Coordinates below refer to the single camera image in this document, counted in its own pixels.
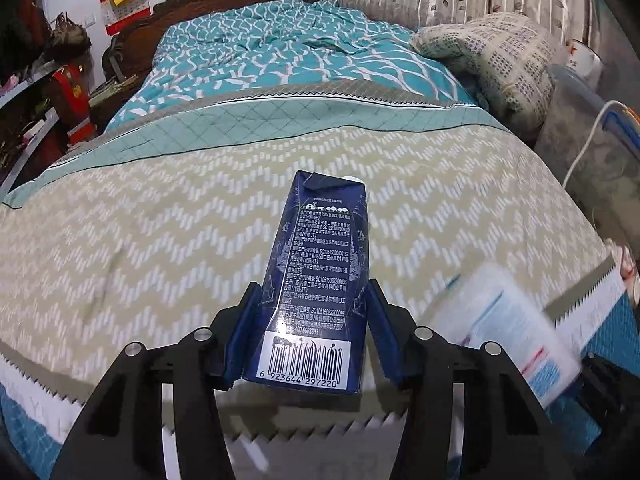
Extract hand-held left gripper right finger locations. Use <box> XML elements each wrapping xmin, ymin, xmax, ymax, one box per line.
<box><xmin>367</xmin><ymin>280</ymin><xmax>563</xmax><ymax>480</ymax></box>

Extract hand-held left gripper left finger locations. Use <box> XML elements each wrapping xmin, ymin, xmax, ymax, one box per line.
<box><xmin>52</xmin><ymin>282</ymin><xmax>261</xmax><ymax>480</ymax></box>

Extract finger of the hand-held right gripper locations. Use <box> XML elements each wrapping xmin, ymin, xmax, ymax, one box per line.
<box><xmin>575</xmin><ymin>352</ymin><xmax>640</xmax><ymax>441</ymax></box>

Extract dark blue milk carton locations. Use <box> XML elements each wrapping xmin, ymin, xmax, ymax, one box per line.
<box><xmin>241</xmin><ymin>170</ymin><xmax>371</xmax><ymax>395</ymax></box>

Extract white tissue pack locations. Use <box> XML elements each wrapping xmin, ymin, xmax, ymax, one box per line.
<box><xmin>432</xmin><ymin>262</ymin><xmax>585</xmax><ymax>407</ymax></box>

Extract printed blue and beige bedsheet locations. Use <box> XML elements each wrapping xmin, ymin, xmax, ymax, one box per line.
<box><xmin>0</xmin><ymin>80</ymin><xmax>631</xmax><ymax>480</ymax></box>

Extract clear plastic storage bin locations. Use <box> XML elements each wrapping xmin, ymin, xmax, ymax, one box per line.
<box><xmin>532</xmin><ymin>62</ymin><xmax>640</xmax><ymax>241</ymax></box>

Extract stack of papers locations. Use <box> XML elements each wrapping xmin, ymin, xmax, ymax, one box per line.
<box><xmin>89</xmin><ymin>74</ymin><xmax>138</xmax><ymax>107</ymax></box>

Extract red gift bag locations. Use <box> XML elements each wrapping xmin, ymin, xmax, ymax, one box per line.
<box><xmin>50</xmin><ymin>64</ymin><xmax>98</xmax><ymax>146</ymax></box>

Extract teal patterned quilt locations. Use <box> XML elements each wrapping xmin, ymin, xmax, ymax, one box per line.
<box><xmin>105</xmin><ymin>0</ymin><xmax>488</xmax><ymax>133</ymax></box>

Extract patterned pillow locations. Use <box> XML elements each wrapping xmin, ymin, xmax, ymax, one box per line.
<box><xmin>410</xmin><ymin>12</ymin><xmax>558</xmax><ymax>138</ymax></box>

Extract carved wooden headboard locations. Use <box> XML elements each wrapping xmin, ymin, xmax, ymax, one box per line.
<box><xmin>97</xmin><ymin>0</ymin><xmax>321</xmax><ymax>131</ymax></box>

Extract metal shelf rack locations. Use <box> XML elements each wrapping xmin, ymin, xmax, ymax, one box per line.
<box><xmin>0</xmin><ymin>57</ymin><xmax>66</xmax><ymax>201</ymax></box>

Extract white enamel mug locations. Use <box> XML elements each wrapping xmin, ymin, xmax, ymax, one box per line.
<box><xmin>565</xmin><ymin>40</ymin><xmax>606</xmax><ymax>78</ymax></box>

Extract brown handbag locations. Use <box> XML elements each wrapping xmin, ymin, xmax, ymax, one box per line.
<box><xmin>47</xmin><ymin>12</ymin><xmax>93</xmax><ymax>56</ymax></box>

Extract hanging clothes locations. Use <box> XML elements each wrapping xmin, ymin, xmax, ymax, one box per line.
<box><xmin>0</xmin><ymin>0</ymin><xmax>51</xmax><ymax>61</ymax></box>

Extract white cable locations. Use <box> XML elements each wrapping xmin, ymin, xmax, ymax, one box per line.
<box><xmin>561</xmin><ymin>100</ymin><xmax>626</xmax><ymax>188</ymax></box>

